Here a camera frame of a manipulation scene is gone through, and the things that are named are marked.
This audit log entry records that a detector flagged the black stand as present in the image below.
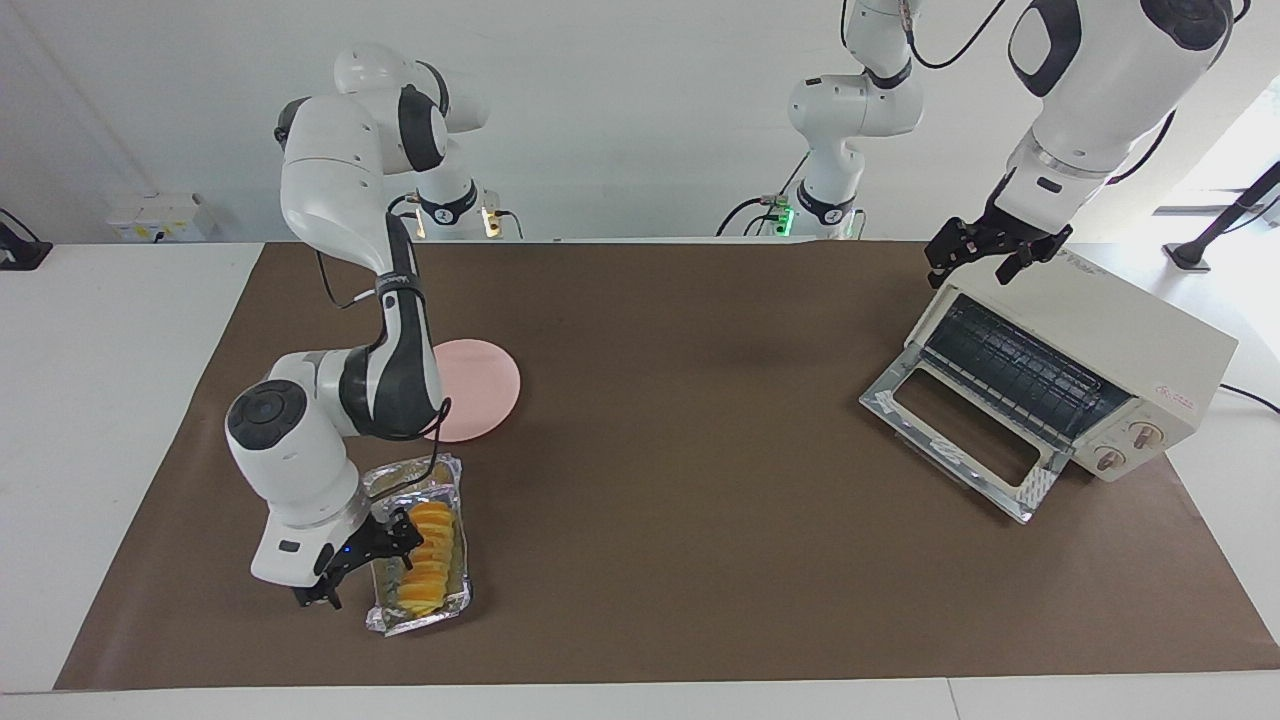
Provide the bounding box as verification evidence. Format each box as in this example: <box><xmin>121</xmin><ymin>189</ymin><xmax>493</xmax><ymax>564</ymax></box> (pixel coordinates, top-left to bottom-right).
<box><xmin>1163</xmin><ymin>160</ymin><xmax>1280</xmax><ymax>273</ymax></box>

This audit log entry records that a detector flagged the black base cable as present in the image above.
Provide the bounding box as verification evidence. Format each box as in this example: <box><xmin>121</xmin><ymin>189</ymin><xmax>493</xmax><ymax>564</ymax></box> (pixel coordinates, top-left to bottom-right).
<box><xmin>385</xmin><ymin>193</ymin><xmax>523</xmax><ymax>242</ymax></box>
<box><xmin>715</xmin><ymin>150</ymin><xmax>813</xmax><ymax>239</ymax></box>

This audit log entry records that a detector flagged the cream toaster oven body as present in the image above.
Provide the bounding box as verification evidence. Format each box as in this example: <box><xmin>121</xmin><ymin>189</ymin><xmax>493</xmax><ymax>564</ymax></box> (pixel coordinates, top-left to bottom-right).
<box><xmin>905</xmin><ymin>245</ymin><xmax>1239</xmax><ymax>483</ymax></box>

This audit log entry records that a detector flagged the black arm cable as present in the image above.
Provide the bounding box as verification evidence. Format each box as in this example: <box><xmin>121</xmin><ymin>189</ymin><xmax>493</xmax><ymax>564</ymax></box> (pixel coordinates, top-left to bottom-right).
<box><xmin>314</xmin><ymin>250</ymin><xmax>453</xmax><ymax>493</ymax></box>
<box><xmin>900</xmin><ymin>0</ymin><xmax>1179</xmax><ymax>187</ymax></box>

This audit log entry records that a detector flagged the black clamp base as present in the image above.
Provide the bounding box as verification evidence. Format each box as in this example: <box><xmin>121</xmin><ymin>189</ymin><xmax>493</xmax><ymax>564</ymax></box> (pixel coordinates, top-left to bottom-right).
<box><xmin>0</xmin><ymin>208</ymin><xmax>53</xmax><ymax>271</ymax></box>

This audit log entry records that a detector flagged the black left base cable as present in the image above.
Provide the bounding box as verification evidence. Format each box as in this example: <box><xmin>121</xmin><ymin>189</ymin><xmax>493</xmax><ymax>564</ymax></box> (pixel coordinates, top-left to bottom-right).
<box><xmin>715</xmin><ymin>150</ymin><xmax>813</xmax><ymax>239</ymax></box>

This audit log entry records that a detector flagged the pink round plate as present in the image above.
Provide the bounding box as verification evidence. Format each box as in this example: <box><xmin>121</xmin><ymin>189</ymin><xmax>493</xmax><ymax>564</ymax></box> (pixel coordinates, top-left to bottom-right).
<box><xmin>422</xmin><ymin>339</ymin><xmax>523</xmax><ymax>444</ymax></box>

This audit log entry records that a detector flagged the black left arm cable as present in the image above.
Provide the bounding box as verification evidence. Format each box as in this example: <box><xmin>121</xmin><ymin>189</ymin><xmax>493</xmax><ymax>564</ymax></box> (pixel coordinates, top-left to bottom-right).
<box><xmin>900</xmin><ymin>0</ymin><xmax>1179</xmax><ymax>187</ymax></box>

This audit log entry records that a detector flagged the aluminium foil tray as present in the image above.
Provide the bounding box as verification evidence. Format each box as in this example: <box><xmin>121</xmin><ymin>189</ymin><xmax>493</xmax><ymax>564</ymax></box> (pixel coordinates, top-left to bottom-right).
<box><xmin>360</xmin><ymin>452</ymin><xmax>472</xmax><ymax>638</ymax></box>

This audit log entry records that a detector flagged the black right base cable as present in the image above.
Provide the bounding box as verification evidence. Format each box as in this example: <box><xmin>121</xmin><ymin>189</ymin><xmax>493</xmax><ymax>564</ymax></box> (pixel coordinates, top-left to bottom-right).
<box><xmin>385</xmin><ymin>193</ymin><xmax>523</xmax><ymax>242</ymax></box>

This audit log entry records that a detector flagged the brown table mat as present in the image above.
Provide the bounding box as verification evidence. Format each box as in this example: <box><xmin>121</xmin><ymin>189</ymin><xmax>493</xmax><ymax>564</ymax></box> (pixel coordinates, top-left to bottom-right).
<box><xmin>53</xmin><ymin>240</ymin><xmax>1280</xmax><ymax>691</ymax></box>

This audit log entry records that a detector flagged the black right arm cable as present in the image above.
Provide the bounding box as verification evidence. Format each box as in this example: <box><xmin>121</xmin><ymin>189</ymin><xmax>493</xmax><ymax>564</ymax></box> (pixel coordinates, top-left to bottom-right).
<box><xmin>314</xmin><ymin>250</ymin><xmax>453</xmax><ymax>493</ymax></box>

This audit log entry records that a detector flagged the black oven power cable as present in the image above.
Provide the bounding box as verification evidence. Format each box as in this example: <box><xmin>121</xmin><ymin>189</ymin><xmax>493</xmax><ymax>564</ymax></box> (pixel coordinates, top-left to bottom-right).
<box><xmin>1218</xmin><ymin>383</ymin><xmax>1280</xmax><ymax>416</ymax></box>

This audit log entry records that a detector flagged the glass oven door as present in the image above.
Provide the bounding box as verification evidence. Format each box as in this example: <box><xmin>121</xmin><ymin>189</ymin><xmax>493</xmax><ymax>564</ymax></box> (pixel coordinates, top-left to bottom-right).
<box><xmin>858</xmin><ymin>360</ymin><xmax>1071</xmax><ymax>525</ymax></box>

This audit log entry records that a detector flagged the sliced orange bread loaf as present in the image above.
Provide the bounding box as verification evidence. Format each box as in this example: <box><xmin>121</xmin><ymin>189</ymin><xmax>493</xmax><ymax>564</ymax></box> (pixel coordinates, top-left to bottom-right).
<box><xmin>398</xmin><ymin>500</ymin><xmax>458</xmax><ymax>618</ymax></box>

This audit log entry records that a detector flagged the white wall socket box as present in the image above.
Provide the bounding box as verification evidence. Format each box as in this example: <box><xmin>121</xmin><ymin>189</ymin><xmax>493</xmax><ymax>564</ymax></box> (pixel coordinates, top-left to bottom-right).
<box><xmin>105</xmin><ymin>193</ymin><xmax>217</xmax><ymax>244</ymax></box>

